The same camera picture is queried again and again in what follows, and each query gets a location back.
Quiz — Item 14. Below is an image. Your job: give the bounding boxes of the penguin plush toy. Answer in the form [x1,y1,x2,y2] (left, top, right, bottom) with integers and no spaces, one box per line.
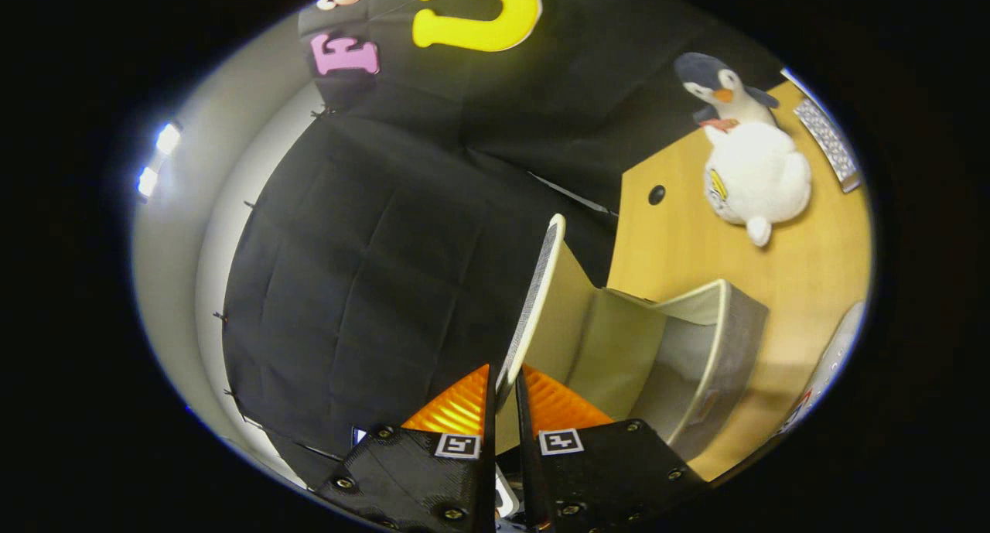
[673,52,813,248]

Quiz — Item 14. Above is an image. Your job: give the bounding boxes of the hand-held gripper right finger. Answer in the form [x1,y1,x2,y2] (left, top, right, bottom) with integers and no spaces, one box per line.
[515,365,709,533]

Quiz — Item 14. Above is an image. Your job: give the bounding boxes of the grey patterned book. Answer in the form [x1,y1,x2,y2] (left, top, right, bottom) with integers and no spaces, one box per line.
[793,96,862,193]

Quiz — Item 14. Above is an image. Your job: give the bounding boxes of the grey fabric storage box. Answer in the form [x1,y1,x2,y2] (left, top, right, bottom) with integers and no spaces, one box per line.
[495,214,770,464]

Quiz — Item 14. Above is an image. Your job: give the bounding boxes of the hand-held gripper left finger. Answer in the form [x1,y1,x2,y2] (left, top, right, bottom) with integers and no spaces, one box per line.
[313,364,498,533]

